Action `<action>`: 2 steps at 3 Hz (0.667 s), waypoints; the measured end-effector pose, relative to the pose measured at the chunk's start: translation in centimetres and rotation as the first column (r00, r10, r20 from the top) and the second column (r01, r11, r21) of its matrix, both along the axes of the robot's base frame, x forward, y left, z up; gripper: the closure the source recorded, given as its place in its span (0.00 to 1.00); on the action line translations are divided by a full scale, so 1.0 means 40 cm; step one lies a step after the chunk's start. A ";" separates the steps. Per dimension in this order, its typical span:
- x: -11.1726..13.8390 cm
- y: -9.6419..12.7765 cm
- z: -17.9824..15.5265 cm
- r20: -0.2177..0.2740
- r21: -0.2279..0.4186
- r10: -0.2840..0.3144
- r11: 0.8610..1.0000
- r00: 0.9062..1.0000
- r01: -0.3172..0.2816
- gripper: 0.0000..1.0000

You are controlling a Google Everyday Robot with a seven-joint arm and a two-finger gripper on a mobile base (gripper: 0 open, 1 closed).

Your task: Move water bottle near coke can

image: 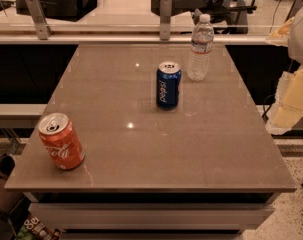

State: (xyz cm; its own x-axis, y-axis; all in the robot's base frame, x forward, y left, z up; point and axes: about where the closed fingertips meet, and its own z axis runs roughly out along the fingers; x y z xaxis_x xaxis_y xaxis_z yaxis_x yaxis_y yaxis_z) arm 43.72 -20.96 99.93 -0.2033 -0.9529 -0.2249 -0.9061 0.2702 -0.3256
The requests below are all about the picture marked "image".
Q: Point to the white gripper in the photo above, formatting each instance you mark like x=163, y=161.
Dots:
x=301, y=39

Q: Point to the clear plastic water bottle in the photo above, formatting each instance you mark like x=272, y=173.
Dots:
x=200, y=49

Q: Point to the blue pepsi can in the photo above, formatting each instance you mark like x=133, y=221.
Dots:
x=168, y=79

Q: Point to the red coca cola can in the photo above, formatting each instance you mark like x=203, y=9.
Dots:
x=60, y=139

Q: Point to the colourful snack bag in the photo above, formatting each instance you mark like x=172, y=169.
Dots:
x=34, y=229

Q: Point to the dark bin with hole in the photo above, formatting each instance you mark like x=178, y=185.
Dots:
x=8, y=199

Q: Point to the right metal rail bracket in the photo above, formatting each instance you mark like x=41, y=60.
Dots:
x=296, y=6

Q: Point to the metal rail bracket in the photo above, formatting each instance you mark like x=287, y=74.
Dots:
x=165, y=19
x=296, y=6
x=43, y=30

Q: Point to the middle metal rail bracket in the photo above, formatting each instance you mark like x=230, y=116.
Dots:
x=165, y=19

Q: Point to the left metal rail bracket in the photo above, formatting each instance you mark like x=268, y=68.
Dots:
x=43, y=30

